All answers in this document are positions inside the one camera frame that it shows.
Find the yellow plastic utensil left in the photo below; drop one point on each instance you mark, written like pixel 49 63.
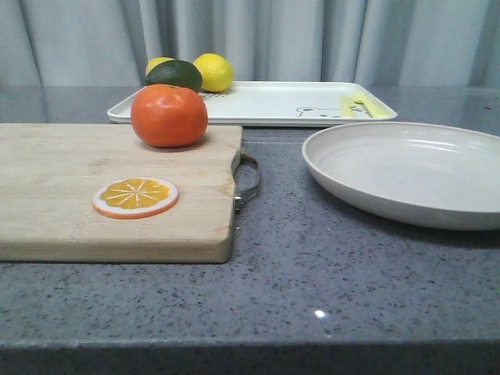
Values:
pixel 347 107

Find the yellow lemon left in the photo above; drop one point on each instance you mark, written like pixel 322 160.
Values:
pixel 155 62

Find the grey curtain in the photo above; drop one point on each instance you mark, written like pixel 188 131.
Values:
pixel 375 43

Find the beige round plate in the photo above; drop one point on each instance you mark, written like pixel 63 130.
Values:
pixel 423 174

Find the yellow lemon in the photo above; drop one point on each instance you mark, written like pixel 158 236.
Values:
pixel 217 72
pixel 155 62

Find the orange slice piece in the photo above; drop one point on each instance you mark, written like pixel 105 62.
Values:
pixel 135 198

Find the green lime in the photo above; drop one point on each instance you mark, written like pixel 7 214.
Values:
pixel 176 72

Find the yellow lemon right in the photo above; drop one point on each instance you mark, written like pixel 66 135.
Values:
pixel 217 72

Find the yellow plastic utensil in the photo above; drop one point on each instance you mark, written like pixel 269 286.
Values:
pixel 373 108
pixel 347 107

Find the white bear-print tray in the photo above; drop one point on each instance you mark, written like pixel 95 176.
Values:
pixel 287 104

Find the yellow plastic utensil right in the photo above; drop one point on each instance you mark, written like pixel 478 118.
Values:
pixel 373 108

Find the orange mandarin fruit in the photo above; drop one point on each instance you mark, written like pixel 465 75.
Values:
pixel 166 116

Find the wooden cutting board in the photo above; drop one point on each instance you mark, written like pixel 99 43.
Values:
pixel 50 173

